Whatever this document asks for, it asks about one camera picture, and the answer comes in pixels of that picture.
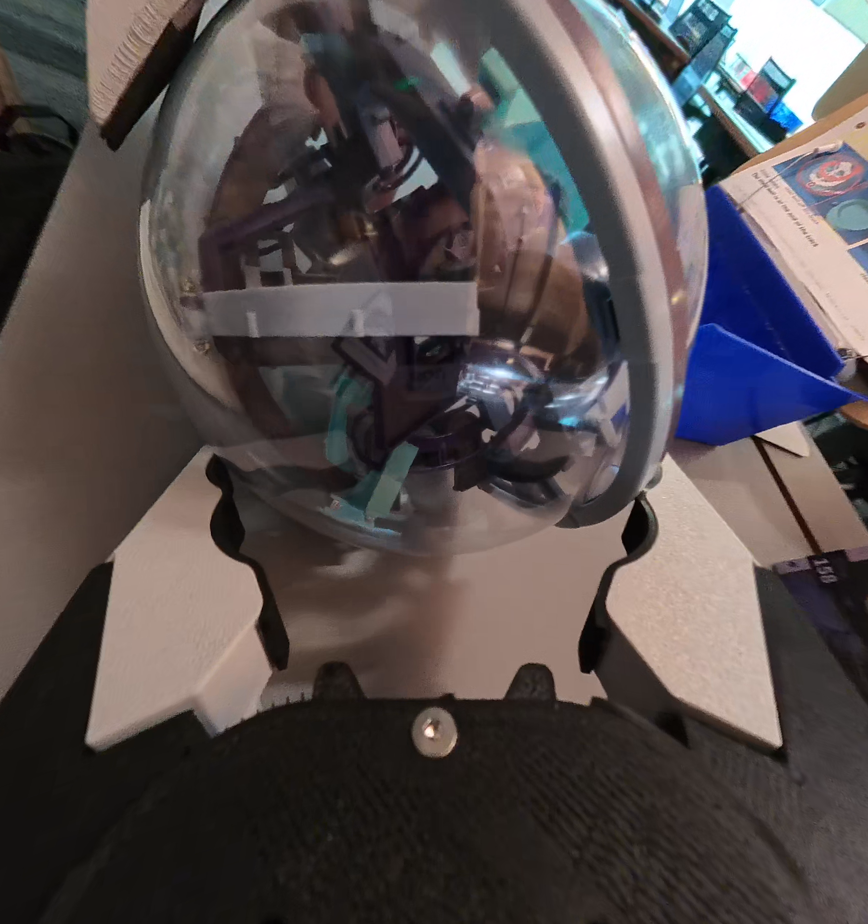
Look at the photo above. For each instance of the blue plastic bin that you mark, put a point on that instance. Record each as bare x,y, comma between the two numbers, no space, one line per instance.
737,375

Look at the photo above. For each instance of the dark maze ball box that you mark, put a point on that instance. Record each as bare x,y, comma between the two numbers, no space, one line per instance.
852,621

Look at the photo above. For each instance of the printed instruction paper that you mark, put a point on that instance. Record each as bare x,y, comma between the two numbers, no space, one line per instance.
824,238

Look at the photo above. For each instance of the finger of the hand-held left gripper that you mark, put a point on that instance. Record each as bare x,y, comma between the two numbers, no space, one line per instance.
130,58

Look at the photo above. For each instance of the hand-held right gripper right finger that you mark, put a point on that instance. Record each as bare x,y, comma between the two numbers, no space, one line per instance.
686,621

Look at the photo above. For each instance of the transparent maze ball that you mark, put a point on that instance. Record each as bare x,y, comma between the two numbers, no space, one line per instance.
405,216

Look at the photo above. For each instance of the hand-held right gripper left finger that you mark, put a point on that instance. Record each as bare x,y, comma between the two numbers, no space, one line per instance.
181,613

